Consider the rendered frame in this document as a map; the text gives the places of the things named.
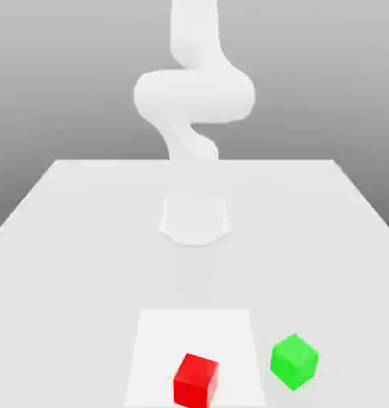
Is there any small red cube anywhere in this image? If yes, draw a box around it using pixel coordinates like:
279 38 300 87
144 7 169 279
172 352 220 408

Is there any small green cube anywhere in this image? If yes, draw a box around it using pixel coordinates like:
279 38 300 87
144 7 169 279
269 332 320 392

